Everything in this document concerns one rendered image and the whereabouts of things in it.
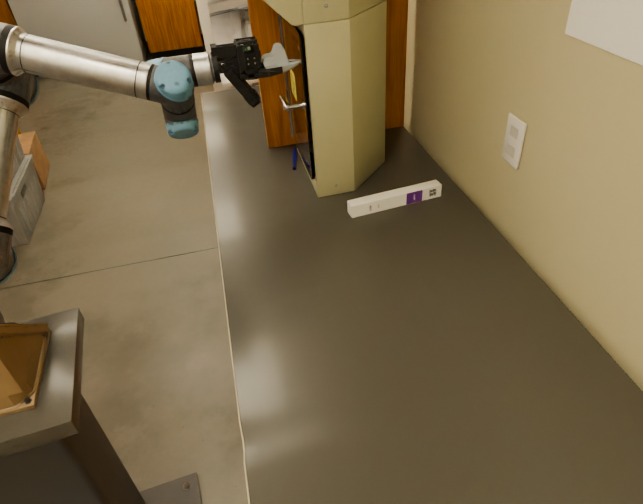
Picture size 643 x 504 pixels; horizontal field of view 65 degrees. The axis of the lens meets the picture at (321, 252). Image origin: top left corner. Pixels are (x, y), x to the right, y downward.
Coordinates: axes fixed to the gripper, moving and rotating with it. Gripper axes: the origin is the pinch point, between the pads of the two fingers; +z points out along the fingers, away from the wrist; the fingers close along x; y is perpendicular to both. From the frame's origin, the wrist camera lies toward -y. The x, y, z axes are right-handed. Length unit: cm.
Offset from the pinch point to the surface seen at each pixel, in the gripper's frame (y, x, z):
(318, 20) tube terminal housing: 10.8, -4.5, 5.9
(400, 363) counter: -37, -68, 4
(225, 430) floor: -131, -8, -42
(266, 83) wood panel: -14.7, 32.5, -4.4
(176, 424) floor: -131, 0, -61
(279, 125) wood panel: -29.3, 32.6, -2.0
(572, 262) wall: -30, -58, 46
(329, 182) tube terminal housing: -32.5, -4.5, 6.1
